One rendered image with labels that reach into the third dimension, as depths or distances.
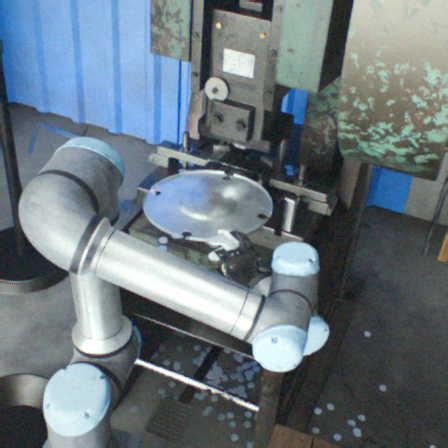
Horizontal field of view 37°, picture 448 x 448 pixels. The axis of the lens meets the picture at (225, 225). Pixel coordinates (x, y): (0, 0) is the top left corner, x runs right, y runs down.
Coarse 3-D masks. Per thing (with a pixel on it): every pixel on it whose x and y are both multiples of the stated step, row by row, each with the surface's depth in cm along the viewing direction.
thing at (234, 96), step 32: (224, 0) 146; (256, 0) 143; (224, 32) 143; (256, 32) 140; (224, 64) 147; (256, 64) 144; (224, 96) 150; (256, 96) 148; (224, 128) 153; (256, 128) 153
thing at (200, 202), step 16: (176, 176) 159; (192, 176) 159; (208, 176) 159; (240, 176) 159; (176, 192) 153; (192, 192) 152; (208, 192) 152; (224, 192) 153; (240, 192) 154; (256, 192) 154; (144, 208) 146; (160, 208) 147; (176, 208) 147; (192, 208) 146; (208, 208) 146; (224, 208) 147; (240, 208) 148; (256, 208) 148; (160, 224) 142; (176, 224) 142; (192, 224) 142; (208, 224) 142; (224, 224) 142; (240, 224) 143; (256, 224) 143
